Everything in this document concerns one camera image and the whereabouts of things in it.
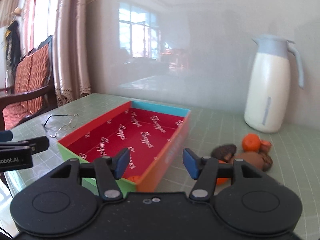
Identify hanging dark clothes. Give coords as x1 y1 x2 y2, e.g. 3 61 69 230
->
5 20 22 72

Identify orange mandarin front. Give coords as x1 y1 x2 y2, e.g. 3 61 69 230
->
127 176 141 184

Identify thin metal eyeglasses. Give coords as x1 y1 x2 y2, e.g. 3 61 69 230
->
41 114 79 140

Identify brown kiwi fruit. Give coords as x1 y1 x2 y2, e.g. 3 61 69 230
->
229 152 265 170

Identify small brown red-topped fruit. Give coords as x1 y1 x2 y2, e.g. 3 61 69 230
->
259 140 272 154

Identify beige lace curtain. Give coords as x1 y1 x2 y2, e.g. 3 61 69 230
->
18 0 91 106

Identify colourful open cardboard box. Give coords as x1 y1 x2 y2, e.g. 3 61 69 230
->
57 101 190 193

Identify orange mandarin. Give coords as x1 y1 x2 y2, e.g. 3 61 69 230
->
216 160 229 186
242 133 261 152
127 176 141 184

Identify wooden armchair red cushion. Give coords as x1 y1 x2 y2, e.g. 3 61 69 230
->
1 36 57 131

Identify green grid tablecloth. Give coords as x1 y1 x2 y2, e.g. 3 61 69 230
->
5 94 319 239

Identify white grey thermos jug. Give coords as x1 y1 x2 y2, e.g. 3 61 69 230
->
244 34 304 133

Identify dark walnut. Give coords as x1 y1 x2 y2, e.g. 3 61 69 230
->
260 153 273 172

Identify straw hat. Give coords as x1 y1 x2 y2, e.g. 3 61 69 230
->
11 7 22 17

